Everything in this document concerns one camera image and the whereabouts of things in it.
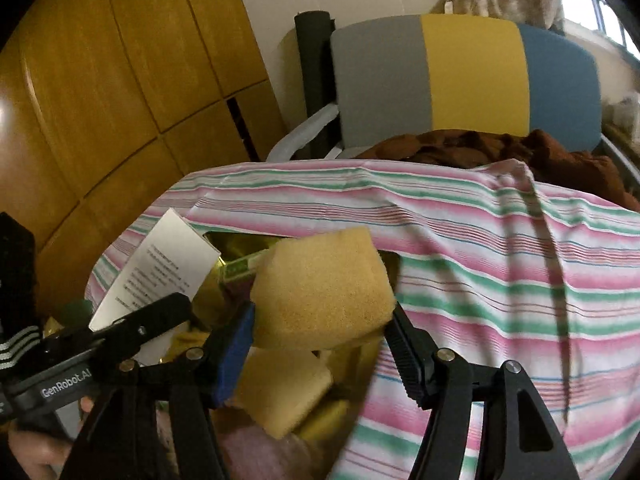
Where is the pink green striped cloth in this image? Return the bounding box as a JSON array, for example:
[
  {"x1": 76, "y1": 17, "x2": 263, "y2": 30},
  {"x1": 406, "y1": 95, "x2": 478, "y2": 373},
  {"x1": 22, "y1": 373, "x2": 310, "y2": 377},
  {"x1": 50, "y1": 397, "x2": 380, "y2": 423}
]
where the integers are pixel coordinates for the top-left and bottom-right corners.
[{"x1": 85, "y1": 157, "x2": 640, "y2": 480}]

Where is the brown cloth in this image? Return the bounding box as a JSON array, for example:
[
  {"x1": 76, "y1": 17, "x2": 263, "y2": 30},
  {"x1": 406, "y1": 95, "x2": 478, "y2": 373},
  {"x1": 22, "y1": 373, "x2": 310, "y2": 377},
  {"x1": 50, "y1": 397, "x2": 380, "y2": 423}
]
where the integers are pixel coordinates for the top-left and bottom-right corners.
[{"x1": 357, "y1": 129, "x2": 640, "y2": 211}]

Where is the white chair armrest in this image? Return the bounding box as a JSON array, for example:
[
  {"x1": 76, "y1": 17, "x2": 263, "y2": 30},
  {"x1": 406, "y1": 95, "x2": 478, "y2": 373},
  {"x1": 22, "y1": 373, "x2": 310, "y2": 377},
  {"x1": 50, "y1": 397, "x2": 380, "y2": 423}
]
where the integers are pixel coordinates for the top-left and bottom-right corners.
[{"x1": 265, "y1": 104, "x2": 342, "y2": 162}]

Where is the window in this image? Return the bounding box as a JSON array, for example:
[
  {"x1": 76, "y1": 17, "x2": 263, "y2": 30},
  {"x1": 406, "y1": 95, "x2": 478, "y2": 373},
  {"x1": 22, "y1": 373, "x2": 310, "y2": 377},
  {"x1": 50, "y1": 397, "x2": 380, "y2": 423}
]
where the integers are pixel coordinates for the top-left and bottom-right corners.
[{"x1": 555, "y1": 0, "x2": 640, "y2": 58}]

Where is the person's left hand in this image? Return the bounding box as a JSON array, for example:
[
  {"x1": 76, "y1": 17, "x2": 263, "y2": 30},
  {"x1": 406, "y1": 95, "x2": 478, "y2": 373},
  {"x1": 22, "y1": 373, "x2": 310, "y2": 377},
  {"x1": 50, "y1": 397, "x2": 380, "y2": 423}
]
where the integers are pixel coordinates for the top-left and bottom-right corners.
[{"x1": 5, "y1": 394, "x2": 97, "y2": 480}]

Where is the wooden wardrobe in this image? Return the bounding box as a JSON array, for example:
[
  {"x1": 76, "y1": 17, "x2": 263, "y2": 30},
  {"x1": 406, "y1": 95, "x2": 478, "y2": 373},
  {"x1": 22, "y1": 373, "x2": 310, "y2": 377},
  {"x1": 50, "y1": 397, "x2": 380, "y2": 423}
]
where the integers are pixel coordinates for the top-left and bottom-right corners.
[{"x1": 0, "y1": 0, "x2": 288, "y2": 311}]

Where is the yellow plush toy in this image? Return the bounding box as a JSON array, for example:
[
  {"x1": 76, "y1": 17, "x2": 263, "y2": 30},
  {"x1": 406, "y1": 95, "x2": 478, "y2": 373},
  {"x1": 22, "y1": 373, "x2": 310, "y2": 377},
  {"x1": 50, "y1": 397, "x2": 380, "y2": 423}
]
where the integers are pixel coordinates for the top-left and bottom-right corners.
[{"x1": 249, "y1": 226, "x2": 396, "y2": 352}]

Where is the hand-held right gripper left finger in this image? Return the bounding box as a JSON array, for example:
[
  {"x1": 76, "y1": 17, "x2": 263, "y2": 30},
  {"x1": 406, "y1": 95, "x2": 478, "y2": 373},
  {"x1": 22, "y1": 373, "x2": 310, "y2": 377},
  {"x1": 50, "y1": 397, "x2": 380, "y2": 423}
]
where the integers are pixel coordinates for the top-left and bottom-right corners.
[{"x1": 60, "y1": 302, "x2": 257, "y2": 480}]

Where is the black white striped cloth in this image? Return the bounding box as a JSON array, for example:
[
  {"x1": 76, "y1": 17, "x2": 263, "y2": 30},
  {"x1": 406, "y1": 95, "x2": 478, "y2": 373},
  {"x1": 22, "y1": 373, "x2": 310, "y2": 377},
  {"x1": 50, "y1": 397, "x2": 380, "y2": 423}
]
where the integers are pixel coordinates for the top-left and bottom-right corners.
[{"x1": 0, "y1": 211, "x2": 42, "y2": 376}]

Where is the yellow sponge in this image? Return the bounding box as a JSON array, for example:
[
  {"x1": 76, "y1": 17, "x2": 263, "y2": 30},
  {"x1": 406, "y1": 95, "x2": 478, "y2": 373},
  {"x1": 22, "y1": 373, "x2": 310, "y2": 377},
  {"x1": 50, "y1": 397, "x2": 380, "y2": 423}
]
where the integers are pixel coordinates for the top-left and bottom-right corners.
[{"x1": 232, "y1": 347, "x2": 333, "y2": 440}]

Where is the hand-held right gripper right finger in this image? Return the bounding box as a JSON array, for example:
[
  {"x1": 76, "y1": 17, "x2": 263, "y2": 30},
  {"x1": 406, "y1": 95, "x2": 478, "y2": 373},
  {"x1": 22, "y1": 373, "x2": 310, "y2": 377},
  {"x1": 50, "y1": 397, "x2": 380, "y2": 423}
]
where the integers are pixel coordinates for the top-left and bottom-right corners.
[{"x1": 382, "y1": 305, "x2": 581, "y2": 480}]

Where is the small green white box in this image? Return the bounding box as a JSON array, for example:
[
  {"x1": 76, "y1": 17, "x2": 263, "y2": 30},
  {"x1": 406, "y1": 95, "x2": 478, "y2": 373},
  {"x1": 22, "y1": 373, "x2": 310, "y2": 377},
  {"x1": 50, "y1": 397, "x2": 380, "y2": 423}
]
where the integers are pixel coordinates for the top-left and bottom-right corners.
[{"x1": 220, "y1": 251, "x2": 266, "y2": 283}]

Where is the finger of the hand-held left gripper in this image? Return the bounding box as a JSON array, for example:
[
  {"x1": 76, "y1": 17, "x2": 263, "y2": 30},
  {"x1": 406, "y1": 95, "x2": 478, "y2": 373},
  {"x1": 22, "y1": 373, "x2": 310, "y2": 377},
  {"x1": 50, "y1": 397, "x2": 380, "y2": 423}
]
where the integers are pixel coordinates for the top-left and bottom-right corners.
[{"x1": 90, "y1": 292, "x2": 195, "y2": 358}]

